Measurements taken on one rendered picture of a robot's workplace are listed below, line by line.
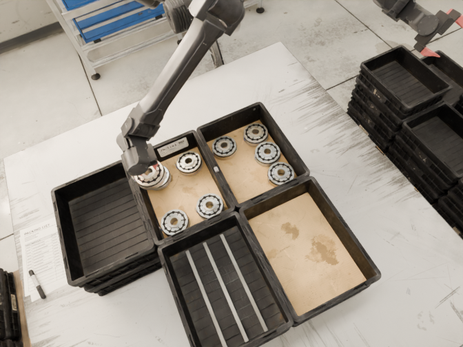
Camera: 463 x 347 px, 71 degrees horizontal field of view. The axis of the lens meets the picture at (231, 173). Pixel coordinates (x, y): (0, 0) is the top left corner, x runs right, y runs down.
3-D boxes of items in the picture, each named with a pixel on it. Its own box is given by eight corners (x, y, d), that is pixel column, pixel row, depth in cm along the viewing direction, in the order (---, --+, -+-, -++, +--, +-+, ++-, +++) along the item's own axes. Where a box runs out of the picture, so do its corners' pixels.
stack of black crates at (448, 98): (391, 91, 232) (402, 66, 212) (424, 75, 236) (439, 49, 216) (432, 130, 213) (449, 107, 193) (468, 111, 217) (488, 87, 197)
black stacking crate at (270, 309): (165, 257, 119) (156, 248, 109) (239, 222, 123) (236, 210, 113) (207, 372, 100) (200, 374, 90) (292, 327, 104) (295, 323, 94)
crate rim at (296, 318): (237, 211, 115) (236, 208, 113) (311, 177, 119) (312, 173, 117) (295, 324, 95) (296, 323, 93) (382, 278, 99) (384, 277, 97)
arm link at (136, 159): (156, 120, 93) (129, 113, 87) (169, 151, 88) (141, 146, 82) (137, 146, 100) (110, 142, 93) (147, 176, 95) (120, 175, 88)
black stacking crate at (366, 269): (240, 222, 123) (237, 210, 113) (308, 189, 127) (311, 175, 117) (293, 326, 104) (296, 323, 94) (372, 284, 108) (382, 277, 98)
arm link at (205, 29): (238, 0, 75) (204, -24, 67) (249, 14, 73) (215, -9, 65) (149, 128, 97) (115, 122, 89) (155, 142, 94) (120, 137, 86)
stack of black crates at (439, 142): (382, 156, 207) (402, 122, 177) (420, 136, 211) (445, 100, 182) (428, 206, 187) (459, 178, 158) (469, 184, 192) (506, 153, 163)
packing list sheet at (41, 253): (15, 233, 142) (14, 232, 141) (67, 209, 145) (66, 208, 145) (26, 304, 126) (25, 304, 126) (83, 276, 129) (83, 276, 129)
